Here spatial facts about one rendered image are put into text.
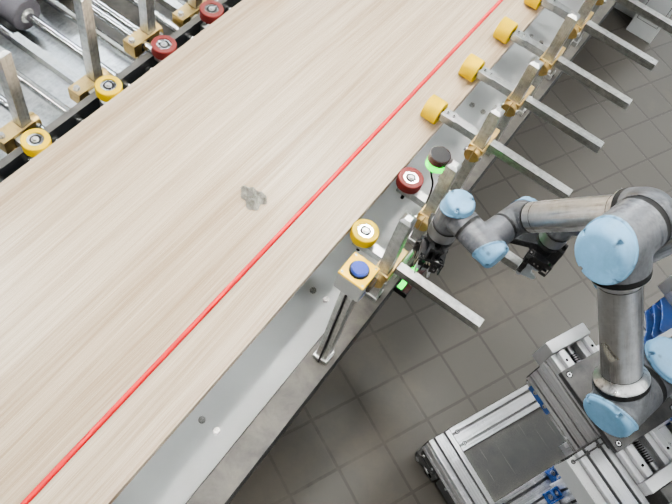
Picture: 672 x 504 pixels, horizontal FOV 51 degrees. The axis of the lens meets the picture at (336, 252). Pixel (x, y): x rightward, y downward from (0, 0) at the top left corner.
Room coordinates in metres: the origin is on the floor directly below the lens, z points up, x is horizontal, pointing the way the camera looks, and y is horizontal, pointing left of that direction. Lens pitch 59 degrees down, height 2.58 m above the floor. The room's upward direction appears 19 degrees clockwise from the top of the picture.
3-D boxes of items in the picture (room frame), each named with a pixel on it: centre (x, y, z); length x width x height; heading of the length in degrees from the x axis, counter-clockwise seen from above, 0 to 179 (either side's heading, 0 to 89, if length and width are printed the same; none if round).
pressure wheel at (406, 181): (1.36, -0.14, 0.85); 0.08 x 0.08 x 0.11
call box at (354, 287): (0.81, -0.06, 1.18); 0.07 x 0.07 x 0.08; 71
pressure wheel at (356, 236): (1.13, -0.06, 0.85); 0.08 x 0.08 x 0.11
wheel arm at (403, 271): (1.06, -0.25, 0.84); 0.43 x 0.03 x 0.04; 71
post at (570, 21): (2.00, -0.47, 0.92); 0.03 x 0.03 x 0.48; 71
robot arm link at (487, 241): (1.00, -0.33, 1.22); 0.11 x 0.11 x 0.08; 55
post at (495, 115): (1.53, -0.31, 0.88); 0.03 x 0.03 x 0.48; 71
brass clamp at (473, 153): (1.55, -0.31, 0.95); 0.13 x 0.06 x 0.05; 161
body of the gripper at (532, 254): (1.22, -0.56, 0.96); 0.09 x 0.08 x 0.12; 71
